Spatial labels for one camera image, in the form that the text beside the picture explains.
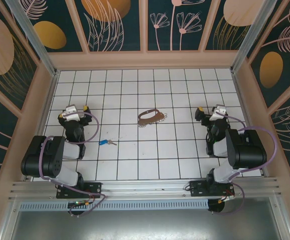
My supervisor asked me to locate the key with blue tag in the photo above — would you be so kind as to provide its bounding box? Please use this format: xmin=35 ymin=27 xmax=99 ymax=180
xmin=98 ymin=138 xmax=118 ymax=147

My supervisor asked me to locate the metal keyring bunch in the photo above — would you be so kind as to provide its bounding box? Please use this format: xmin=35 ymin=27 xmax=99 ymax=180
xmin=137 ymin=108 xmax=168 ymax=128

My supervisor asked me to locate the small circuit board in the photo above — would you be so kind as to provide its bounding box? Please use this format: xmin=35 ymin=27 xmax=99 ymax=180
xmin=68 ymin=199 xmax=90 ymax=210

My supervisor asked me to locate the grey metal sheet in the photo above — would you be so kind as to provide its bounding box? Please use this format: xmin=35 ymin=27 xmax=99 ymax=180
xmin=8 ymin=209 xmax=287 ymax=240

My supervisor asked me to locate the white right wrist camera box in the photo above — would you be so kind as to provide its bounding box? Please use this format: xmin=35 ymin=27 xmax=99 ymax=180
xmin=209 ymin=104 xmax=227 ymax=122

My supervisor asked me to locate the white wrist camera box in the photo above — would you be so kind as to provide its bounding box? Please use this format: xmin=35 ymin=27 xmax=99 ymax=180
xmin=209 ymin=104 xmax=227 ymax=122
xmin=59 ymin=104 xmax=82 ymax=120

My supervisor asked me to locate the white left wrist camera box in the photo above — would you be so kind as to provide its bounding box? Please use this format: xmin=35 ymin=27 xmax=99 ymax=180
xmin=59 ymin=104 xmax=82 ymax=120

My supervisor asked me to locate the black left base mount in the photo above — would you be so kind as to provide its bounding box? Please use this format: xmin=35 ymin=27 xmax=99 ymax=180
xmin=56 ymin=181 xmax=102 ymax=200

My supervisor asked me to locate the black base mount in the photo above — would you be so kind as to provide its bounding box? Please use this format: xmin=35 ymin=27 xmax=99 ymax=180
xmin=56 ymin=181 xmax=102 ymax=200
xmin=189 ymin=179 xmax=235 ymax=199

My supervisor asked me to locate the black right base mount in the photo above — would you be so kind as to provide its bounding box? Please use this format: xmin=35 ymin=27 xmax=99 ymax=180
xmin=189 ymin=179 xmax=235 ymax=199

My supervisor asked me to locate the aluminium corner post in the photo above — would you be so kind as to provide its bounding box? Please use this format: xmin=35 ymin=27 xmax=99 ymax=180
xmin=230 ymin=0 xmax=285 ymax=74
xmin=5 ymin=0 xmax=61 ymax=77

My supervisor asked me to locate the aluminium frame rail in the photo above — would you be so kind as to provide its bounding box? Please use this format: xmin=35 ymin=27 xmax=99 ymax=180
xmin=8 ymin=176 xmax=284 ymax=201

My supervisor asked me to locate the grey slotted cable duct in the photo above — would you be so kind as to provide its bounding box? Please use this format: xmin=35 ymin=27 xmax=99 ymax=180
xmin=19 ymin=199 xmax=209 ymax=211

